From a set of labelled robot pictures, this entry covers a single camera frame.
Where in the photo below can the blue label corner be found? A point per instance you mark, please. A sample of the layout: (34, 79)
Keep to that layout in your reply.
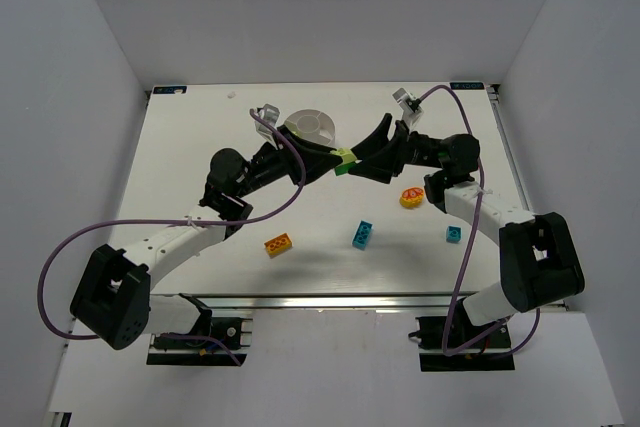
(169, 90)
(463, 86)

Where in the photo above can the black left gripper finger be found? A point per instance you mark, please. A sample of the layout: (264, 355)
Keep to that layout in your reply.
(316, 165)
(296, 140)

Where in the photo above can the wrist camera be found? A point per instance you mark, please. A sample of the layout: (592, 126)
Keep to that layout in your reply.
(265, 121)
(410, 106)

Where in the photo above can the aluminium front rail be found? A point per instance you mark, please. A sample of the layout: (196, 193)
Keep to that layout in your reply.
(310, 302)

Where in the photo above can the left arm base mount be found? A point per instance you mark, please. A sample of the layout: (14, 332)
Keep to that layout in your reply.
(222, 339)

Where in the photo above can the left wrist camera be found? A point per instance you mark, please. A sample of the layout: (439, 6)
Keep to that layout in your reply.
(265, 121)

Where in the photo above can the dark green curved lego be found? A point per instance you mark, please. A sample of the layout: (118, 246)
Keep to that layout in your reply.
(343, 169)

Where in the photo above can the yellow orange patterned lego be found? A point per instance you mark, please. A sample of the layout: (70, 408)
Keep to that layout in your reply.
(412, 197)

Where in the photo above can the blue label right corner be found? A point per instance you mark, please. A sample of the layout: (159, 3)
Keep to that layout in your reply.
(463, 86)

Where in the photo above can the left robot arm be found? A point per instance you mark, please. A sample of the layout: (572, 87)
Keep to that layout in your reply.
(142, 265)

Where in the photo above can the orange rectangular lego brick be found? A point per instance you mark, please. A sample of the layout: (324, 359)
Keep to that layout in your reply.
(278, 245)

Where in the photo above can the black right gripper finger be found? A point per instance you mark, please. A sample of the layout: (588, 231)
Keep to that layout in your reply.
(375, 141)
(381, 167)

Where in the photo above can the white round divided container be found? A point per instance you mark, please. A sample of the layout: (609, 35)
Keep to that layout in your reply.
(312, 125)

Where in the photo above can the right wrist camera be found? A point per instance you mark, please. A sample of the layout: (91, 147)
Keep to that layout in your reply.
(410, 106)

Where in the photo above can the long teal lego brick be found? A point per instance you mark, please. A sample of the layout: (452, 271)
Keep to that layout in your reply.
(362, 235)

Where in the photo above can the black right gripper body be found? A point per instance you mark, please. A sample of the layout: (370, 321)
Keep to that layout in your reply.
(400, 148)

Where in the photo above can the blue label left corner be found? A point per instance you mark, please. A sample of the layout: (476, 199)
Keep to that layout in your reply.
(169, 90)

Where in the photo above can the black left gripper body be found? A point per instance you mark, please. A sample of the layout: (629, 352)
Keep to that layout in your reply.
(289, 155)

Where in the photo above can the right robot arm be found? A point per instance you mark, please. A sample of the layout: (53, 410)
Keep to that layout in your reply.
(538, 262)

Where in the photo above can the small teal lego brick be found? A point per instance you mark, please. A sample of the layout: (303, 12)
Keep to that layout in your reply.
(453, 234)

